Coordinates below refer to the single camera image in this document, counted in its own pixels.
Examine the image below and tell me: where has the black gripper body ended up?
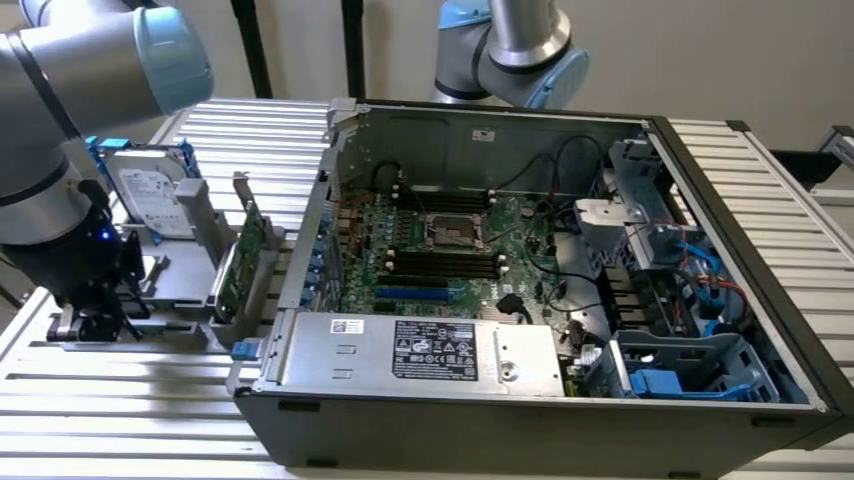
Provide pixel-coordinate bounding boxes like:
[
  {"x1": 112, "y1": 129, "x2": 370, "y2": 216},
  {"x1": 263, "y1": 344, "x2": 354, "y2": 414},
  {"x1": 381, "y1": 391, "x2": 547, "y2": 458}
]
[{"x1": 0, "y1": 180, "x2": 150, "y2": 312}]

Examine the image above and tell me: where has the blue expansion slot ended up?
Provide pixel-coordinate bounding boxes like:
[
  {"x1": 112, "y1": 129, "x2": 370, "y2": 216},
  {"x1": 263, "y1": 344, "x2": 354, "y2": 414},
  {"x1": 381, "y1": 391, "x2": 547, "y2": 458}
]
[{"x1": 374, "y1": 286, "x2": 454, "y2": 303}]

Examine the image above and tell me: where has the black RAM slot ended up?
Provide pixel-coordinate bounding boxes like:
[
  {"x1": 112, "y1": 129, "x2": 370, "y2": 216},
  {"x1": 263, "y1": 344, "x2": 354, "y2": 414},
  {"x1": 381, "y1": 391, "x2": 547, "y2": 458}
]
[
  {"x1": 385, "y1": 263, "x2": 506, "y2": 274},
  {"x1": 385, "y1": 270, "x2": 506, "y2": 281},
  {"x1": 398, "y1": 194, "x2": 495, "y2": 203},
  {"x1": 399, "y1": 188, "x2": 495, "y2": 197},
  {"x1": 398, "y1": 199, "x2": 495, "y2": 208},
  {"x1": 386, "y1": 257, "x2": 506, "y2": 267},
  {"x1": 387, "y1": 250, "x2": 506, "y2": 260}
]

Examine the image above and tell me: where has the silver hard disk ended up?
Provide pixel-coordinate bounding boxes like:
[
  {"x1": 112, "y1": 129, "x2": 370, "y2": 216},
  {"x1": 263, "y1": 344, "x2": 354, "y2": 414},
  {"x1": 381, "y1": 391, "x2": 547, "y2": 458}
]
[{"x1": 106, "y1": 151, "x2": 191, "y2": 233}]

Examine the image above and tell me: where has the green graphics card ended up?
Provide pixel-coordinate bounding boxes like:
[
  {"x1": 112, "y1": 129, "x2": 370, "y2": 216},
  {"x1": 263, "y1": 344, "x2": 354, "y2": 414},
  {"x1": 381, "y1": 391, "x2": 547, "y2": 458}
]
[{"x1": 210, "y1": 171, "x2": 270, "y2": 324}]

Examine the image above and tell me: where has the grey parts rack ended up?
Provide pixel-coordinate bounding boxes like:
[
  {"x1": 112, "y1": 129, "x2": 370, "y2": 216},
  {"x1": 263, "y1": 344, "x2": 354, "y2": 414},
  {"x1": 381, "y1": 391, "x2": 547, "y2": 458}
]
[{"x1": 44, "y1": 172, "x2": 296, "y2": 357}]

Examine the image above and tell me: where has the hard drive in blue caddy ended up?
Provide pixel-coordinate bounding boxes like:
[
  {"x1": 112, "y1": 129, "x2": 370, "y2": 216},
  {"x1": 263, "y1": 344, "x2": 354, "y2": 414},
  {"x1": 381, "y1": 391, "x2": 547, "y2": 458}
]
[{"x1": 84, "y1": 134, "x2": 203, "y2": 246}]

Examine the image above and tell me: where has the silver power supply unit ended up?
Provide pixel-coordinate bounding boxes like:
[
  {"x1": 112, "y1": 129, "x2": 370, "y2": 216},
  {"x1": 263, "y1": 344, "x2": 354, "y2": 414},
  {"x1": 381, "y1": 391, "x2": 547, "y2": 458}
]
[{"x1": 274, "y1": 312, "x2": 570, "y2": 400}]

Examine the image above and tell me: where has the metal CPU socket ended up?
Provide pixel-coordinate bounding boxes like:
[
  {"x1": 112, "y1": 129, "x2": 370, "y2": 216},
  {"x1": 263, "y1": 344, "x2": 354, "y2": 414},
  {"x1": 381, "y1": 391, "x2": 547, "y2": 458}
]
[{"x1": 417, "y1": 211, "x2": 487, "y2": 251}]

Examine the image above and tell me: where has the black open PC case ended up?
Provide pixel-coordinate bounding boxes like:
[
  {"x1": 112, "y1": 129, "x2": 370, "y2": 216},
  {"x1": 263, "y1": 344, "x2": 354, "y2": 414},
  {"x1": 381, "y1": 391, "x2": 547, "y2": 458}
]
[{"x1": 226, "y1": 97, "x2": 850, "y2": 469}]

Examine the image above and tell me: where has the green motherboard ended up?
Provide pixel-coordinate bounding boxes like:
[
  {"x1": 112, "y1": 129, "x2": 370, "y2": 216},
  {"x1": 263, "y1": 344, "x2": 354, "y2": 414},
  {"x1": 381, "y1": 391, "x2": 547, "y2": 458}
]
[{"x1": 331, "y1": 190, "x2": 570, "y2": 327}]

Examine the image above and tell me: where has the black fan shroud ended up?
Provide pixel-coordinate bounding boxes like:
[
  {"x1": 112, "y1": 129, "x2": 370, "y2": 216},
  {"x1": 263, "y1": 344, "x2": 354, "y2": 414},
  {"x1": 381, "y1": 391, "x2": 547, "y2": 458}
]
[{"x1": 595, "y1": 268, "x2": 677, "y2": 332}]

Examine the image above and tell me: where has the metal drive cage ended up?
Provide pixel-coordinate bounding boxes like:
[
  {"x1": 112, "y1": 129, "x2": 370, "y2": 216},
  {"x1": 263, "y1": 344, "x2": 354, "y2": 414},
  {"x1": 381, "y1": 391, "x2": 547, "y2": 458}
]
[{"x1": 571, "y1": 138, "x2": 703, "y2": 272}]

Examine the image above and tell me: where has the grey-blue plastic disk bay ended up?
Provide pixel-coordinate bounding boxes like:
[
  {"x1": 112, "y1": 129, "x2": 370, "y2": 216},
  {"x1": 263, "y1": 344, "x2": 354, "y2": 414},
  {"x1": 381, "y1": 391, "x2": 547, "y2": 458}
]
[{"x1": 607, "y1": 328, "x2": 783, "y2": 402}]

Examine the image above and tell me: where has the short black wire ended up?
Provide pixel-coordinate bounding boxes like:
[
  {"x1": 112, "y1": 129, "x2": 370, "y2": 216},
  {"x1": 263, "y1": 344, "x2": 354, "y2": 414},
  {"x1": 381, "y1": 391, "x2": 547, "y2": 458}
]
[{"x1": 370, "y1": 160, "x2": 403, "y2": 192}]

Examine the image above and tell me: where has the thick black frame post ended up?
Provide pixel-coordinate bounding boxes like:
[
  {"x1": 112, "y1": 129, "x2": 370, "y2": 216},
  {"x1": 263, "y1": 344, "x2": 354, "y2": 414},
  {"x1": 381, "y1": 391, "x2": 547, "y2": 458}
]
[{"x1": 228, "y1": 0, "x2": 276, "y2": 100}]

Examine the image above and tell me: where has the black cable with plug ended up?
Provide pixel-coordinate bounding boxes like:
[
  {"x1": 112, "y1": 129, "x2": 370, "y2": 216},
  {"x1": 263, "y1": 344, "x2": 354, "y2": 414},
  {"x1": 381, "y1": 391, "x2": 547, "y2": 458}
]
[{"x1": 497, "y1": 293, "x2": 537, "y2": 327}]

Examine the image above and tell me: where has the thin black frame post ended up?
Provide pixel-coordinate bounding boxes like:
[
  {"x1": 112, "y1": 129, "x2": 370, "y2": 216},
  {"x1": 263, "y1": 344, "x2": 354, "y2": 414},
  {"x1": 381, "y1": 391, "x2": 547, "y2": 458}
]
[{"x1": 342, "y1": 0, "x2": 370, "y2": 100}]

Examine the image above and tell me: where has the long black looped wire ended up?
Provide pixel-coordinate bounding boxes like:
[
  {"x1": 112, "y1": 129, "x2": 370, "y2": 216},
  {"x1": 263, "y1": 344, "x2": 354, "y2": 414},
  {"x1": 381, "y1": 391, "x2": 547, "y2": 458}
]
[{"x1": 518, "y1": 133, "x2": 610, "y2": 197}]

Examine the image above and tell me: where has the blue data wire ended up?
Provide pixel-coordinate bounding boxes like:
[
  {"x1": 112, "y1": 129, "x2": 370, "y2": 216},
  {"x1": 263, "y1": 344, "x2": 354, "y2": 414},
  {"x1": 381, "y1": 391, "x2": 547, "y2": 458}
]
[{"x1": 671, "y1": 238, "x2": 727, "y2": 337}]

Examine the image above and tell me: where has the red data wire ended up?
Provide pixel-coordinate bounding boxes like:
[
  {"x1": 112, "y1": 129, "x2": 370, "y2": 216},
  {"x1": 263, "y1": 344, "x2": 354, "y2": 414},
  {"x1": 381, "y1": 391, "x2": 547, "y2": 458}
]
[{"x1": 705, "y1": 278, "x2": 754, "y2": 307}]

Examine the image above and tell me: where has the aluminium profile rail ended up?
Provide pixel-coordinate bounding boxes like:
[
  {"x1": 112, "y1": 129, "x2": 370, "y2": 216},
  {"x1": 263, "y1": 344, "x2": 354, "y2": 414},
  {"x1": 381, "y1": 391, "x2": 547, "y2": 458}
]
[{"x1": 809, "y1": 126, "x2": 854, "y2": 207}]

